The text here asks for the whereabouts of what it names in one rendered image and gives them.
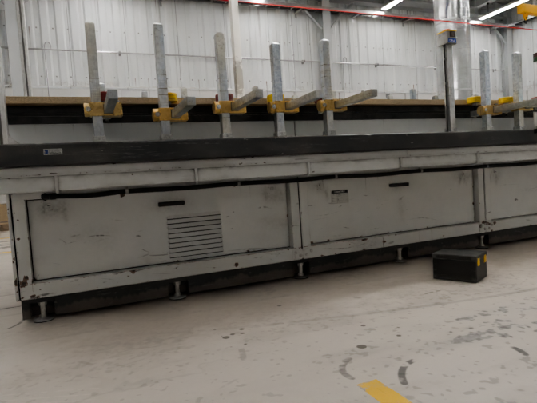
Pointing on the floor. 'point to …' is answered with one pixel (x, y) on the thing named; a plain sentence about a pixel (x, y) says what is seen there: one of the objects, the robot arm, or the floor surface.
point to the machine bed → (248, 210)
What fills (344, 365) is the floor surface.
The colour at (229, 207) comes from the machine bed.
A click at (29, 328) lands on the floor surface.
